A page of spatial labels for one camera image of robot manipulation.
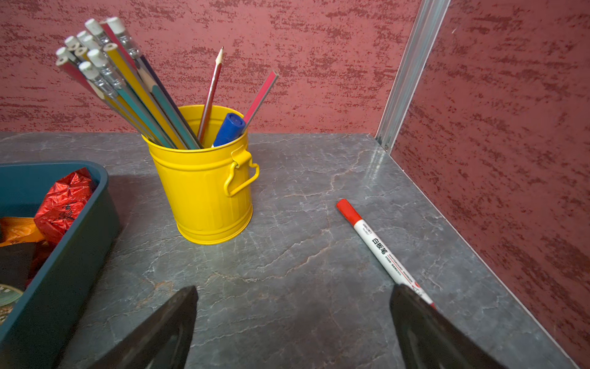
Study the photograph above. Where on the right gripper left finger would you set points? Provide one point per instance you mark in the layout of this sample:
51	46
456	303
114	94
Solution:
163	340

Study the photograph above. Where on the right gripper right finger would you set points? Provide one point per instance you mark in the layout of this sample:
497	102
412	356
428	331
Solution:
428	340

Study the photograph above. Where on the teal plastic storage box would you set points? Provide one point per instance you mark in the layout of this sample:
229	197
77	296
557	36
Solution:
41	324

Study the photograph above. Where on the red foil tea bag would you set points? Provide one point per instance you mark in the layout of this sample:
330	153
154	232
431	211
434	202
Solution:
63	204

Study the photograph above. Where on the orange tea bag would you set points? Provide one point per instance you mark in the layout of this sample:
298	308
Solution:
16	230

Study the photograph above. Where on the red white marker pen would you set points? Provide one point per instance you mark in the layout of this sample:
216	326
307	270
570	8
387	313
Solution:
390	263

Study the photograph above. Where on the yellow pen holder cup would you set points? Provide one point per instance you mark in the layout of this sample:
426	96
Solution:
209	189

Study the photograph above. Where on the blue marker in cup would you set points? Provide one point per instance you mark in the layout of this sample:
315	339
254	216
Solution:
231	129

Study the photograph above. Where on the pink pencil in cup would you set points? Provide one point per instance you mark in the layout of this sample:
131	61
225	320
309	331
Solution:
260	97

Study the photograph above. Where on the red pencil in cup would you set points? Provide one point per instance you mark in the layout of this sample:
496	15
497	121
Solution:
210	96

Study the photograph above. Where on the teal eraser-tipped pencil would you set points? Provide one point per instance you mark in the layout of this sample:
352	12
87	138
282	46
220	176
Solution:
104	75

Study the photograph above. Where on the yellow eraser-tipped pencil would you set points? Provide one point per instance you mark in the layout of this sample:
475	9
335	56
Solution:
127	68

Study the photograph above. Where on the dark blue eraser-tipped pencil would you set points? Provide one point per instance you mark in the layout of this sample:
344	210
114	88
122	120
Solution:
154	84

